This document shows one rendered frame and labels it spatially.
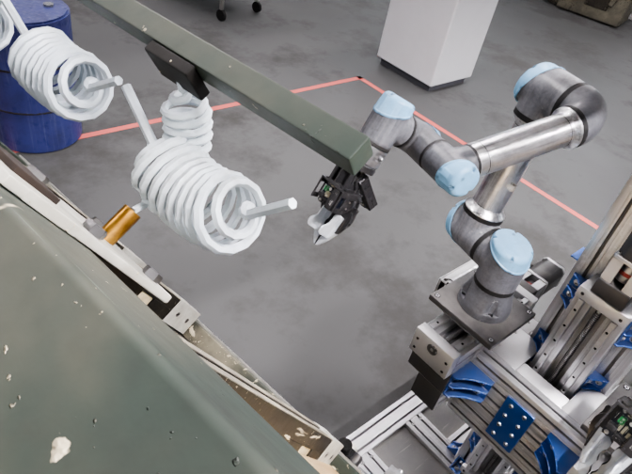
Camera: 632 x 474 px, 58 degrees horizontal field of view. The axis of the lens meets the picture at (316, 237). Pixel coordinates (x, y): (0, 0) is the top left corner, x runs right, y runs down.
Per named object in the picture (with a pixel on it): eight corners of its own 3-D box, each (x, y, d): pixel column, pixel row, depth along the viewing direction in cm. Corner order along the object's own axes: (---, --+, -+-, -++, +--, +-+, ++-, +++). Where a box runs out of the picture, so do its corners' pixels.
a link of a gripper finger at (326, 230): (303, 242, 124) (323, 207, 121) (319, 244, 129) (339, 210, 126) (311, 250, 122) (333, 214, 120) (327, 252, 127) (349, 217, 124)
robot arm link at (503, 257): (494, 299, 149) (513, 261, 141) (463, 265, 158) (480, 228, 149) (527, 289, 155) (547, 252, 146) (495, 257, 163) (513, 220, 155)
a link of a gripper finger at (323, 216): (293, 234, 126) (314, 199, 123) (309, 236, 130) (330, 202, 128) (303, 242, 124) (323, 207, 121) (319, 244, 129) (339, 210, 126)
